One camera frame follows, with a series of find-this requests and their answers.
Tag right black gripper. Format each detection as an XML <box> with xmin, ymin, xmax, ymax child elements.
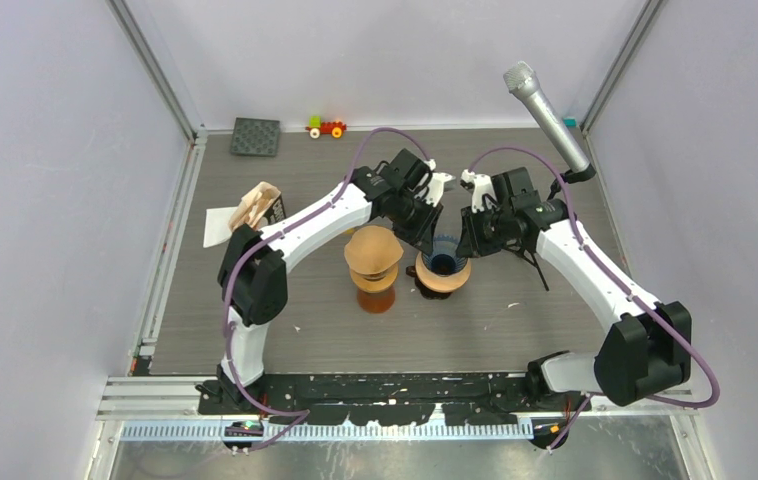
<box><xmin>457</xmin><ymin>202</ymin><xmax>513</xmax><ymax>258</ymax></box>

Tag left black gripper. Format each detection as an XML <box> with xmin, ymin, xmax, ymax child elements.
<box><xmin>391</xmin><ymin>194</ymin><xmax>444</xmax><ymax>257</ymax></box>

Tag blue dripper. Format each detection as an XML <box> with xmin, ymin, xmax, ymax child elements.
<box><xmin>424</xmin><ymin>234</ymin><xmax>468</xmax><ymax>277</ymax></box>

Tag brown glass dripper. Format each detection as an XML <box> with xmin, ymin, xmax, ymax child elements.
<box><xmin>405</xmin><ymin>265</ymin><xmax>452</xmax><ymax>300</ymax></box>

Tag wooden ring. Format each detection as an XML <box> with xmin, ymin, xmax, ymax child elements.
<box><xmin>414</xmin><ymin>258</ymin><xmax>473</xmax><ymax>294</ymax></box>

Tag wooden ring holder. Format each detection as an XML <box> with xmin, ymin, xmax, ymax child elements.
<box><xmin>349</xmin><ymin>264</ymin><xmax>399</xmax><ymax>294</ymax></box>

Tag amber glass carafe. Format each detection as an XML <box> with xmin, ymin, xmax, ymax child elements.
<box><xmin>356</xmin><ymin>286</ymin><xmax>396</xmax><ymax>314</ymax></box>

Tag coffee filter box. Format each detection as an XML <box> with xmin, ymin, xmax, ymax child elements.
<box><xmin>227</xmin><ymin>181</ymin><xmax>286</xmax><ymax>232</ymax></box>

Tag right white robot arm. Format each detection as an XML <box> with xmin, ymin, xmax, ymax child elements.
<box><xmin>456</xmin><ymin>168</ymin><xmax>691</xmax><ymax>411</ymax></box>

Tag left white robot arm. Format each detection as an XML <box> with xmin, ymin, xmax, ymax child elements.
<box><xmin>218</xmin><ymin>149</ymin><xmax>454</xmax><ymax>414</ymax></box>

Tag white paper coffee filter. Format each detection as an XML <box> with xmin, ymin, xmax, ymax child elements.
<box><xmin>202</xmin><ymin>207</ymin><xmax>237</xmax><ymax>249</ymax></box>

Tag small toy train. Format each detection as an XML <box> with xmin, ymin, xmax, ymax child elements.
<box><xmin>305</xmin><ymin>115</ymin><xmax>347</xmax><ymax>139</ymax></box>

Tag silver microphone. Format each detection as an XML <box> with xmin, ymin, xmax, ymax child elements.
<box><xmin>503</xmin><ymin>61</ymin><xmax>594</xmax><ymax>177</ymax></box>

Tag dark grey baseplate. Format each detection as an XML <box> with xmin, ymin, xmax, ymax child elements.
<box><xmin>229</xmin><ymin>117</ymin><xmax>281</xmax><ymax>157</ymax></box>

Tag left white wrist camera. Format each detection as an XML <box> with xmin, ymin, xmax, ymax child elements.
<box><xmin>421</xmin><ymin>172</ymin><xmax>456</xmax><ymax>207</ymax></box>

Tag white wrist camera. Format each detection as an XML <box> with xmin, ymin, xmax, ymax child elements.
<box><xmin>421</xmin><ymin>172</ymin><xmax>456</xmax><ymax>207</ymax></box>
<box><xmin>460</xmin><ymin>169</ymin><xmax>499</xmax><ymax>214</ymax></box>

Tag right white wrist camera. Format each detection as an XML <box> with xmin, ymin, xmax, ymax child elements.
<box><xmin>460</xmin><ymin>169</ymin><xmax>499</xmax><ymax>214</ymax></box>

